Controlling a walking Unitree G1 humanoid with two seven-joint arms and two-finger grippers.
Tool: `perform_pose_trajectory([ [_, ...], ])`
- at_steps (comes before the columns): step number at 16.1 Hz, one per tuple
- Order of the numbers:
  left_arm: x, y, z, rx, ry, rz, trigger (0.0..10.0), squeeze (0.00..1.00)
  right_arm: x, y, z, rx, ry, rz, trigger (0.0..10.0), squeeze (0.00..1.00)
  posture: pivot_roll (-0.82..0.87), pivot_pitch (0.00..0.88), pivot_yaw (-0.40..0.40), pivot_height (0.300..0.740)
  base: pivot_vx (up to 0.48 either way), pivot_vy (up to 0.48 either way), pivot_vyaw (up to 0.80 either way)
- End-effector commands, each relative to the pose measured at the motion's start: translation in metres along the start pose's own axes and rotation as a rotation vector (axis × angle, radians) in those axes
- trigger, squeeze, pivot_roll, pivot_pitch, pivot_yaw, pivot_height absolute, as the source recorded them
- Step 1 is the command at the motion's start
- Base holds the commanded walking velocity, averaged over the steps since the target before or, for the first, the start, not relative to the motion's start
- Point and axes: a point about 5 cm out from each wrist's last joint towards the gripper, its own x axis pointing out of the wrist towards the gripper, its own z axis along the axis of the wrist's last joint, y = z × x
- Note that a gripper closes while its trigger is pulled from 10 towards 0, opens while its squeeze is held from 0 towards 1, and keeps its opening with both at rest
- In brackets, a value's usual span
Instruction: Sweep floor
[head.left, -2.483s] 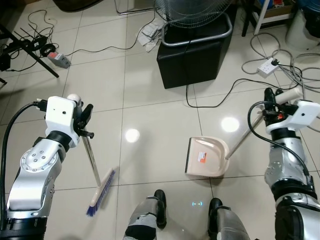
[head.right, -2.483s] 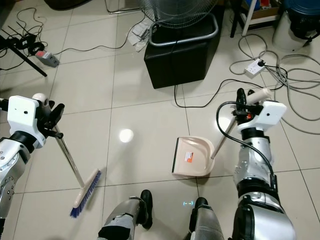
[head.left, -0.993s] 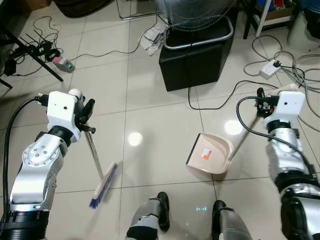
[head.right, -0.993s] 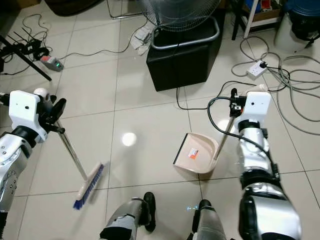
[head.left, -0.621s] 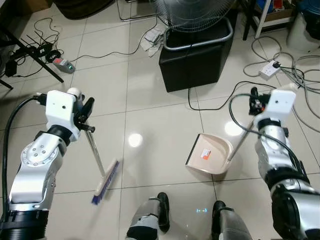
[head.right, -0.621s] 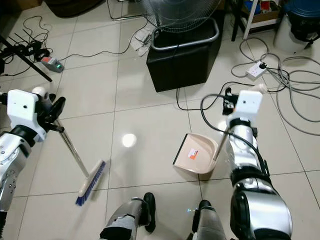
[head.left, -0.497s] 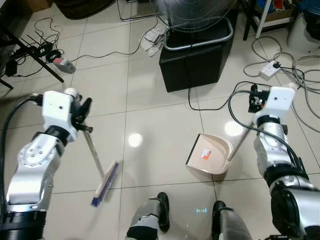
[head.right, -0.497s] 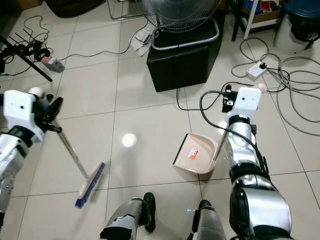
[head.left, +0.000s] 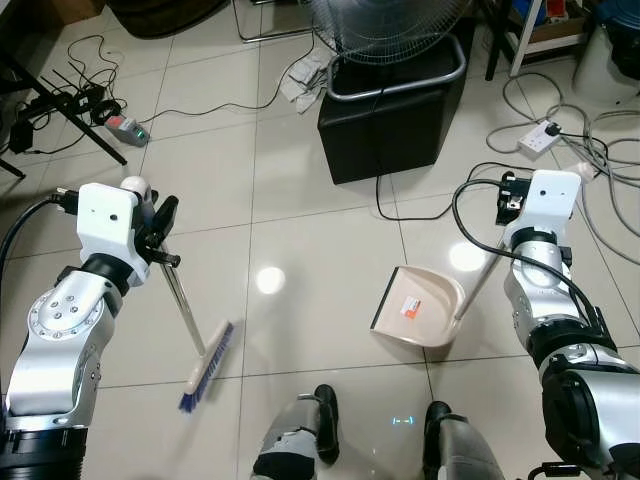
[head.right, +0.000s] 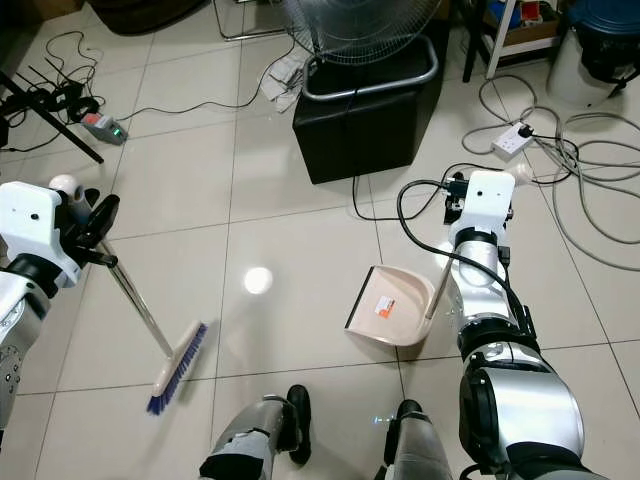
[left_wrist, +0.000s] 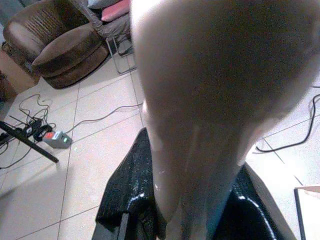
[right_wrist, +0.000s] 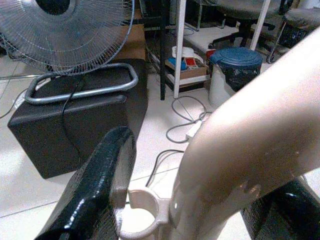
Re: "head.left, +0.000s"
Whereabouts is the robot left leg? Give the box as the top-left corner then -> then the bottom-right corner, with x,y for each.
249,384 -> 342,480

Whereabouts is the grey cable bundle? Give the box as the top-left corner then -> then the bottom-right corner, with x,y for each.
484,72 -> 640,269

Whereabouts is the black leather ottoman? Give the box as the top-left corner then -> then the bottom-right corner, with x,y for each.
317,20 -> 477,187

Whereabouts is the black fan power cable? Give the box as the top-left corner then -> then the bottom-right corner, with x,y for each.
374,160 -> 521,224

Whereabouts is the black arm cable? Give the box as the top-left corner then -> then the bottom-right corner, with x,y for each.
452,178 -> 603,343
0,194 -> 79,293

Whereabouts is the grey adapter with green light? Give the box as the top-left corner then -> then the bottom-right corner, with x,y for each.
104,112 -> 152,149

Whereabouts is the black power brick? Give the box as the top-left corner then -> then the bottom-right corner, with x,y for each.
7,116 -> 37,156

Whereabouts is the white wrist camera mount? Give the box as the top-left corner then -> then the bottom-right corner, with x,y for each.
512,169 -> 583,247
75,183 -> 151,288

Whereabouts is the white power strip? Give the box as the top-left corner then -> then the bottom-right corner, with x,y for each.
517,119 -> 562,157

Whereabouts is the white shelf frame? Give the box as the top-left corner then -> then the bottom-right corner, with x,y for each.
484,0 -> 603,83

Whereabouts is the white crumpled cloth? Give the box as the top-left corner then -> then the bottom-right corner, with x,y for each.
279,48 -> 337,112

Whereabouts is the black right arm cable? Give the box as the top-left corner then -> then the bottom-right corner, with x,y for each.
452,178 -> 603,343

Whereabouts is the black tripod stand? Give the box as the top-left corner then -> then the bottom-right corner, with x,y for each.
0,55 -> 130,181

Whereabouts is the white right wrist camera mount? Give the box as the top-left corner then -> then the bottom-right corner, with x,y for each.
512,169 -> 583,247

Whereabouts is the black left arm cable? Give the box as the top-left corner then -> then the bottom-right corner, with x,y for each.
0,194 -> 79,293

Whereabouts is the beige plastic dustpan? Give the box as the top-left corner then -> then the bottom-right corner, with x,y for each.
369,163 -> 603,352

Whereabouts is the chrome tube frame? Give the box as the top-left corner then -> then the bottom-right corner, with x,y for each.
233,0 -> 313,44

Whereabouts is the thin black floor cable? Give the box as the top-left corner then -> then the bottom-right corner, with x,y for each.
58,34 -> 303,141

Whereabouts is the robot leg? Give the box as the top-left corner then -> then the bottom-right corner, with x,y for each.
249,384 -> 342,480
421,400 -> 507,480

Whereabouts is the broom with blue bristles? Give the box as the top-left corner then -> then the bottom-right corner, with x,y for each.
119,175 -> 237,414

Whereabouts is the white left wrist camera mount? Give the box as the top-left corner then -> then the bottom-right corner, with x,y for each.
75,183 -> 151,288

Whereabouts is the robot right leg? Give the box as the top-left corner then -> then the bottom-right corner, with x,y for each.
421,400 -> 507,480

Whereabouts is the white bin with dark liner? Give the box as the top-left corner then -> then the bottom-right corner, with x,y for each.
573,0 -> 640,98

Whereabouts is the black round chair base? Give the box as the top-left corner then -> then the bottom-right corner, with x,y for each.
104,0 -> 233,42

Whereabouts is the grey standing fan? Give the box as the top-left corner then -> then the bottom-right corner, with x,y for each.
308,0 -> 473,103

